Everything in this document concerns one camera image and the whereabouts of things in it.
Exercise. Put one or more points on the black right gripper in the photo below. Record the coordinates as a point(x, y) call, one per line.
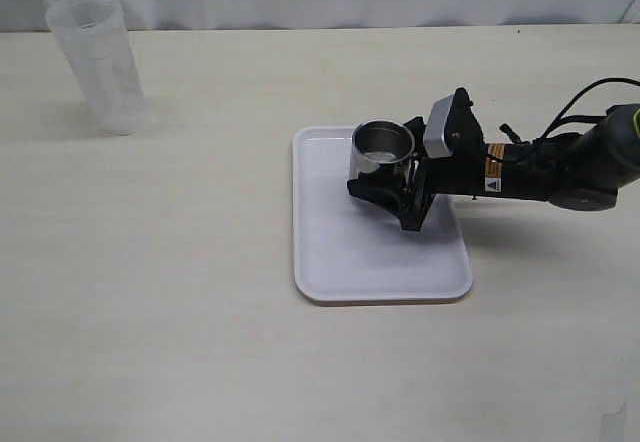
point(460, 174)

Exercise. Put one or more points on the stainless steel cup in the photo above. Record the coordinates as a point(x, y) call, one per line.
point(380, 147)

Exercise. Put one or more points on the translucent plastic measuring cup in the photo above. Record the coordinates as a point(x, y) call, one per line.
point(94, 38)

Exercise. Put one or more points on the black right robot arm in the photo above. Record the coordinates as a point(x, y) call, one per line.
point(580, 162)

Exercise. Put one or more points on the white rectangular tray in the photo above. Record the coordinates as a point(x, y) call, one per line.
point(348, 251)

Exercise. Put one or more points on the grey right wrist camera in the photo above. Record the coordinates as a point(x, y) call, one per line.
point(434, 139)

